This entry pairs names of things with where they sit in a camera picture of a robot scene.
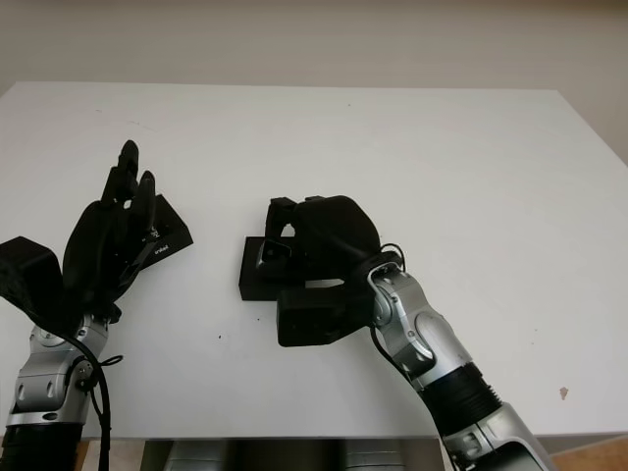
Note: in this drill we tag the black box lid intel print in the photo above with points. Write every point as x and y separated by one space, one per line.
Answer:
172 235

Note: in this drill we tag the small silver cube camera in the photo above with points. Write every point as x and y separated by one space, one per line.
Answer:
275 255

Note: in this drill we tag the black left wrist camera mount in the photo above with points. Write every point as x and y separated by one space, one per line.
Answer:
27 279

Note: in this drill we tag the black camera box base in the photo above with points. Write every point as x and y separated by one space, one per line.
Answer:
257 289

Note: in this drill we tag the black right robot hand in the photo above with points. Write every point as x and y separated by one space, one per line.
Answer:
333 235

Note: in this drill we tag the dark grey robot torso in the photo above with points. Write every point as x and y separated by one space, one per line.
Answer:
275 456

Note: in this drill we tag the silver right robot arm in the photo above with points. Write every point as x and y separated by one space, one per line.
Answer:
427 338

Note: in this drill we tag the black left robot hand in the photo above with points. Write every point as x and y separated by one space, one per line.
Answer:
95 250

